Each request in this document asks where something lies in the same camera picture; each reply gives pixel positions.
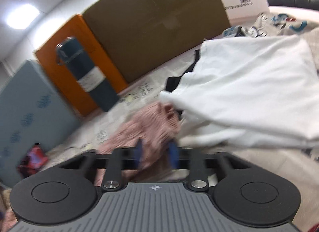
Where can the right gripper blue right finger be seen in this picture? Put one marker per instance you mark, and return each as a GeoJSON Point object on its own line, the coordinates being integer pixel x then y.
{"type": "Point", "coordinates": [193, 161]}

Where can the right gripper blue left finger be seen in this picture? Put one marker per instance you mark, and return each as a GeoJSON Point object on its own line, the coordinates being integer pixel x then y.
{"type": "Point", "coordinates": [121, 159]}

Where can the pink knitted sweater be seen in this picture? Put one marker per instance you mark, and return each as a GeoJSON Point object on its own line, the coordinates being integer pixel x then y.
{"type": "Point", "coordinates": [155, 124]}

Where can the smartphone playing video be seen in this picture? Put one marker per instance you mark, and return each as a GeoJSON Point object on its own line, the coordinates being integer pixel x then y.
{"type": "Point", "coordinates": [34, 160]}

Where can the white folded shirt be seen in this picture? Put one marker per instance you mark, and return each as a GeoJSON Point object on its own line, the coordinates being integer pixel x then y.
{"type": "Point", "coordinates": [249, 92]}

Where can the blue foam board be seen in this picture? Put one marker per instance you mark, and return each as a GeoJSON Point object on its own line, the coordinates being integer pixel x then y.
{"type": "Point", "coordinates": [32, 111]}

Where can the dark teal thermos bottle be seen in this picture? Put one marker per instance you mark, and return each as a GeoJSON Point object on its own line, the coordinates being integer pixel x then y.
{"type": "Point", "coordinates": [91, 79]}

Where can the orange wooden board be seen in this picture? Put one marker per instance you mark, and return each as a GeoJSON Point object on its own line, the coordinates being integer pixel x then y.
{"type": "Point", "coordinates": [63, 78]}

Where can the brown cardboard sheet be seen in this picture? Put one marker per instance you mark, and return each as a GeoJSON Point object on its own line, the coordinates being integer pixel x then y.
{"type": "Point", "coordinates": [140, 35]}

